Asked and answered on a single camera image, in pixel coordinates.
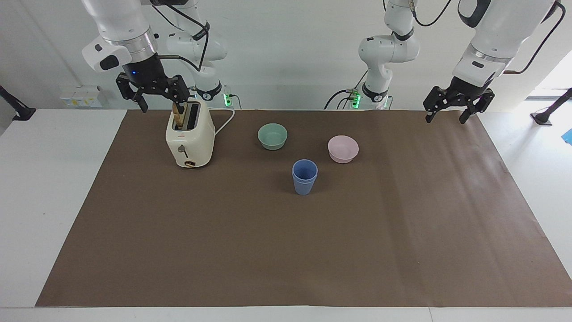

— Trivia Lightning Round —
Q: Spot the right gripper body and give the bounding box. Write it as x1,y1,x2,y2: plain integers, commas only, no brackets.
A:
122,54,173,93

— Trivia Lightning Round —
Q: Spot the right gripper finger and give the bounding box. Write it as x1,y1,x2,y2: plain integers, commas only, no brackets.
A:
116,73,149,113
156,75,191,106

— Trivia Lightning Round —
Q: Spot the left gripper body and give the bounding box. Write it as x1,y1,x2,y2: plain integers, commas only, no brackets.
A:
448,76,482,102

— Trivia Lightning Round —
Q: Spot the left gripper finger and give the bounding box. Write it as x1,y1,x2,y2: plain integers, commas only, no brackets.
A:
459,88,495,125
423,87,454,124

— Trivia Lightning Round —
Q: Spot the bread slice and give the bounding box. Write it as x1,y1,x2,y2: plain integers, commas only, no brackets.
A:
172,102,186,131

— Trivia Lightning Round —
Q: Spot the cream toaster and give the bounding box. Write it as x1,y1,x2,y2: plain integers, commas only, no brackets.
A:
165,99,216,169

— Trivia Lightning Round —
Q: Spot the black stand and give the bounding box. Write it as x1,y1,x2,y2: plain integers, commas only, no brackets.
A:
530,88,572,126
0,85,37,122

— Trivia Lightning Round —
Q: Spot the green bowl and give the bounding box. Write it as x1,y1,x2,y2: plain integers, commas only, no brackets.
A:
257,123,288,151

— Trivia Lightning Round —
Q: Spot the pink bowl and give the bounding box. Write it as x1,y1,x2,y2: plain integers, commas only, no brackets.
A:
328,135,360,164

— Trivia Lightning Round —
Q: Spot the blue cup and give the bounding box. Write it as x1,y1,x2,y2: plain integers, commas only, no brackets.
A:
292,159,319,183
293,177,317,196

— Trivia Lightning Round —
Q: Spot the black cable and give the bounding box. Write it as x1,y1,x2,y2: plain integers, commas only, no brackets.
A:
150,0,210,73
505,0,563,75
324,89,359,110
409,0,453,28

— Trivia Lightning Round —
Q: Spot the white wall socket box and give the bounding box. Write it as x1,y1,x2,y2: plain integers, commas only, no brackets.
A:
59,85,109,108

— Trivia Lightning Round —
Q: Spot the white toaster cable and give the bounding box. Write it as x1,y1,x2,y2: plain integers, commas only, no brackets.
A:
214,108,236,136

